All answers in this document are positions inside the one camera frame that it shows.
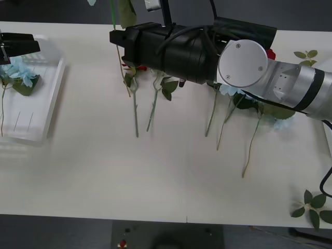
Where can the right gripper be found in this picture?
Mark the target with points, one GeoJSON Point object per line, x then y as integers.
{"type": "Point", "coordinates": [145, 46]}

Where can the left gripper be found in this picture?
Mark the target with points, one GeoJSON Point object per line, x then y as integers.
{"type": "Point", "coordinates": [3, 55]}

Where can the pale blue artificial flower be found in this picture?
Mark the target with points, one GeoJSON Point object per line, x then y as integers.
{"type": "Point", "coordinates": [128, 14]}
{"type": "Point", "coordinates": [228, 90]}
{"type": "Point", "coordinates": [19, 71]}
{"type": "Point", "coordinates": [281, 112]}

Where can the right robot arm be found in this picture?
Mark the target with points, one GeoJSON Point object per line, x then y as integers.
{"type": "Point", "coordinates": [243, 64]}

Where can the shallow white box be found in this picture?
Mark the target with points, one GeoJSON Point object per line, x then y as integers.
{"type": "Point", "coordinates": [39, 109]}

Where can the green leaf twig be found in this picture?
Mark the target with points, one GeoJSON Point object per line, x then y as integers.
{"type": "Point", "coordinates": [318, 201]}
{"type": "Point", "coordinates": [312, 53]}

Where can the red round button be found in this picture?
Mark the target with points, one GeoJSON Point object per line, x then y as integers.
{"type": "Point", "coordinates": [122, 244]}

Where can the black stand leg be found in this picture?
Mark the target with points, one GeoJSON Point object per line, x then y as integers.
{"type": "Point", "coordinates": [311, 235]}

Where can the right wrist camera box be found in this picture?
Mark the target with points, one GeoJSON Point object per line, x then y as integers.
{"type": "Point", "coordinates": [153, 5]}

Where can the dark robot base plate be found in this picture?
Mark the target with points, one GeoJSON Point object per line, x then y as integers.
{"type": "Point", "coordinates": [145, 238]}

